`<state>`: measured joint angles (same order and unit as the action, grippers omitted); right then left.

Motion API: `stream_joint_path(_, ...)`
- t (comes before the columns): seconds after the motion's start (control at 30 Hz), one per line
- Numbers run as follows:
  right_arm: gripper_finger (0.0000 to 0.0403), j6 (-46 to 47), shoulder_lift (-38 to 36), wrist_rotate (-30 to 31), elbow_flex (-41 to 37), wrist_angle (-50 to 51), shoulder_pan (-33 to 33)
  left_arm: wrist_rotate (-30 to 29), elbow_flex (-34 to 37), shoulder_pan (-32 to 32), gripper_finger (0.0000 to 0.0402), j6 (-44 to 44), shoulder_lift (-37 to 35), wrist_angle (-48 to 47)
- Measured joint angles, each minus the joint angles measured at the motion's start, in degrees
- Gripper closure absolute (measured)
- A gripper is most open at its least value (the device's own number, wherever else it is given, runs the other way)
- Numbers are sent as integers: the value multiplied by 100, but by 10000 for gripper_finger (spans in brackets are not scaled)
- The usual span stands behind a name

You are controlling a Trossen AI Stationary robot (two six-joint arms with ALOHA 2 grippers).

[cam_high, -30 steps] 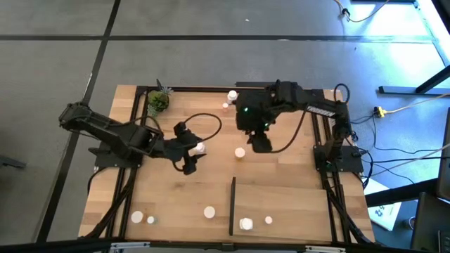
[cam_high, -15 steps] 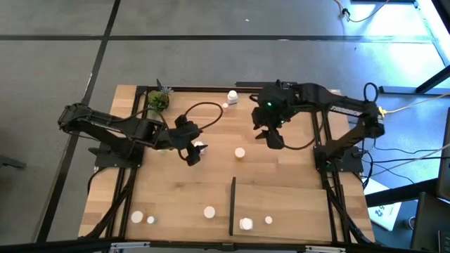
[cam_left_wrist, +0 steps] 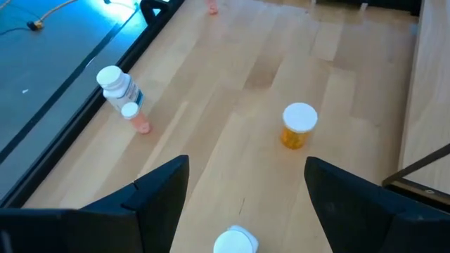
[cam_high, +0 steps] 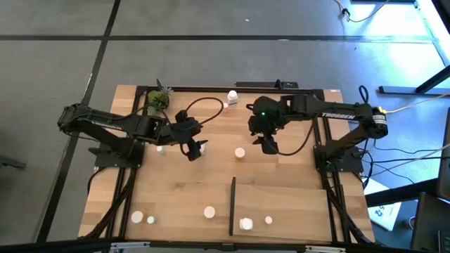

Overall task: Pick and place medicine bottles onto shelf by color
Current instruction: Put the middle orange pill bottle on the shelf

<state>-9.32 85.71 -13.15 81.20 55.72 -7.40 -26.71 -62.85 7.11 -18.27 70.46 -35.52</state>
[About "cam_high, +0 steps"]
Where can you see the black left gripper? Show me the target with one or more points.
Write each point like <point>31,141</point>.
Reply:
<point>188,130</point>

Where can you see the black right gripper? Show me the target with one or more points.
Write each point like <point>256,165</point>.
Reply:
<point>265,121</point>

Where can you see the white melatonin bottle blue band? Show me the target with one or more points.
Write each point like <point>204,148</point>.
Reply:
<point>202,149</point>

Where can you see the orange pill bottle white cap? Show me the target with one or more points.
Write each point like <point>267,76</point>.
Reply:
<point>137,216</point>
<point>209,212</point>
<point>239,152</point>

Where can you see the white bottle tablet size label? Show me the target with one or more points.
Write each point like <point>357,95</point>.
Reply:
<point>246,223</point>

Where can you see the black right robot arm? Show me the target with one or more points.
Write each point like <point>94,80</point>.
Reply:
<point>351,116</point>

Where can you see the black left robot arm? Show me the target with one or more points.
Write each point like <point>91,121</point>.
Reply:
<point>105,126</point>

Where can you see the white supplement bottle blue band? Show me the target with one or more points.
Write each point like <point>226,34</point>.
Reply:
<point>232,95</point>

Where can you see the black mounting plate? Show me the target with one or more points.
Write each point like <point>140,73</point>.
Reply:
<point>260,84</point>

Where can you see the green succulent in black pot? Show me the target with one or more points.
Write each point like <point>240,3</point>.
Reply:
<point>158,101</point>

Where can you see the white printed paper sheet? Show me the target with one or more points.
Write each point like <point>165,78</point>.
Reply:
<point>385,214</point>

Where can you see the black desk beam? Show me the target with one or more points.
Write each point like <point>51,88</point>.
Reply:
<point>397,193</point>

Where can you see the black desk leg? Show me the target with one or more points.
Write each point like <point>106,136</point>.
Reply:
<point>404,90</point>

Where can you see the grey panel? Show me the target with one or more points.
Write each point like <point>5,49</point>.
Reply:
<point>444,158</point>

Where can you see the black equipment case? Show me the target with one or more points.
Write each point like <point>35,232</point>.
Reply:
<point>429,225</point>

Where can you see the grey chair foot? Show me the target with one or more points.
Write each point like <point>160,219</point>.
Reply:
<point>10,162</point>

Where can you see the black aluminium table frame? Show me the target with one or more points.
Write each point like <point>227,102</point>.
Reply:
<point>197,89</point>

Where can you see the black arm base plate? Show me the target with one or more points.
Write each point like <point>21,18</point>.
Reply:
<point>348,163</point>
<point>116,161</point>

